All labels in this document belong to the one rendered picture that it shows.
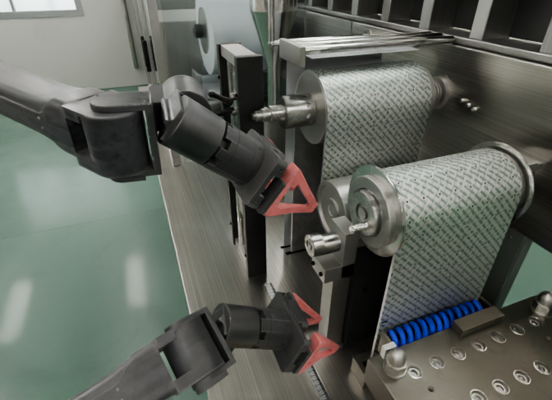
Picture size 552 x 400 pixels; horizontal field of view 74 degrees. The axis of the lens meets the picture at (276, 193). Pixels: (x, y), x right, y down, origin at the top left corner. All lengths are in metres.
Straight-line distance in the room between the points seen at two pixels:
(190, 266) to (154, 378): 0.58
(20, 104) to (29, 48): 5.59
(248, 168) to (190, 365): 0.24
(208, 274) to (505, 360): 0.65
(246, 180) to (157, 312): 1.78
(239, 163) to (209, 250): 0.67
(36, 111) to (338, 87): 0.48
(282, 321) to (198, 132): 0.31
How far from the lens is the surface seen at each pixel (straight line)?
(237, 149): 0.40
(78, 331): 2.23
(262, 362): 0.81
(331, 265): 0.65
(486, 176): 0.66
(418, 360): 0.70
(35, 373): 2.16
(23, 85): 0.51
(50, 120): 0.45
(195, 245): 1.08
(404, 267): 0.62
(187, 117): 0.38
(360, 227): 0.57
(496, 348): 0.77
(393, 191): 0.54
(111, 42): 5.96
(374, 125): 0.76
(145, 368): 0.47
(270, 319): 0.55
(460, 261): 0.71
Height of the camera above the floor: 1.58
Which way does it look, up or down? 32 degrees down
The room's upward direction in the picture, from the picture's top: straight up
